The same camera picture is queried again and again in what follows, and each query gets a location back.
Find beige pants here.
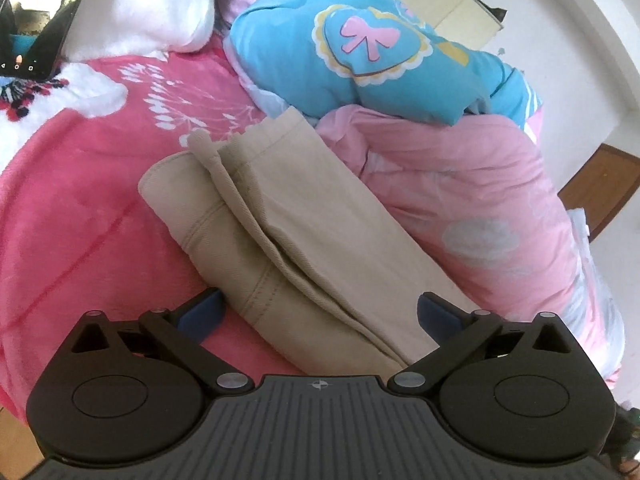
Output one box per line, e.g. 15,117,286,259
137,107,483,376

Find blue cartoon pillow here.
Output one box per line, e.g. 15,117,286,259
220,0,543,131

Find black smartphone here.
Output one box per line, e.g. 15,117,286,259
0,0,96,81

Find white fluffy pillow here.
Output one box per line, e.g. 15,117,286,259
65,0,241,61

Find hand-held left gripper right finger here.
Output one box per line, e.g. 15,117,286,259
392,290,584,396

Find pink floral bed blanket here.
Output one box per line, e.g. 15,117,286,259
0,35,311,411

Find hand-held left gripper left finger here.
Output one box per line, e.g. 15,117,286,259
70,287,253,397

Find pink grey floral quilt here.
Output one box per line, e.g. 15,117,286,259
315,105,628,401

